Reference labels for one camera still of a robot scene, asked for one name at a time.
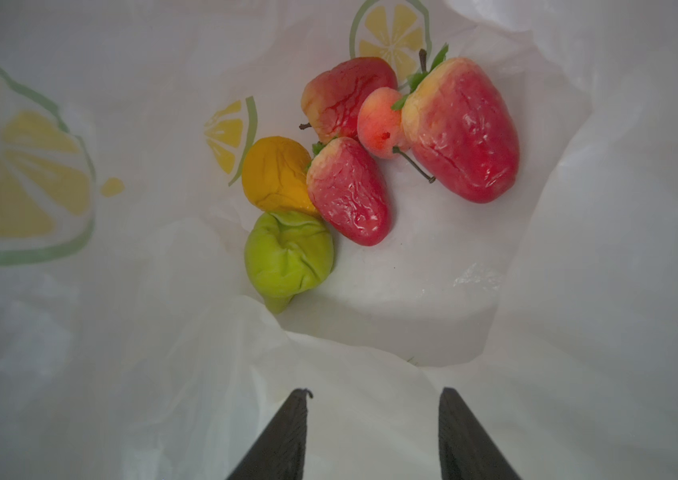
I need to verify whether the orange yellow fake fruit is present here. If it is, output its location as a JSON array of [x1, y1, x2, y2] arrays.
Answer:
[[241, 136, 320, 217]]

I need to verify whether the green fake fruit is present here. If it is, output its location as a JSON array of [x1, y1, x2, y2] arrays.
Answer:
[[244, 211, 335, 314]]

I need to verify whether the red yellow fake apple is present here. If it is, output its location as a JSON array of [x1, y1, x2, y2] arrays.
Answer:
[[391, 45, 520, 204]]

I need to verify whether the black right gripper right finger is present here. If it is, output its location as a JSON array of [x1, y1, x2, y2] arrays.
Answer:
[[438, 387, 520, 480]]

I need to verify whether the red strawberry shaped fake fruit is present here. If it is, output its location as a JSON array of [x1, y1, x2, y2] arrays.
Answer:
[[306, 137, 393, 246]]

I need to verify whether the dark red fake fruit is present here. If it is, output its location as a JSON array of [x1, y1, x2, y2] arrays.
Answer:
[[299, 57, 398, 144]]

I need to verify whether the white plastic bag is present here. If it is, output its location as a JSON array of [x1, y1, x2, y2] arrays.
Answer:
[[0, 1, 678, 479]]

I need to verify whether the small red fake cherry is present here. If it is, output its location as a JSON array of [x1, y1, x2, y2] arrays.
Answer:
[[357, 87, 436, 183]]

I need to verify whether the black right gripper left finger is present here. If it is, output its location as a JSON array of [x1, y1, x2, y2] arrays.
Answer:
[[227, 389, 313, 480]]

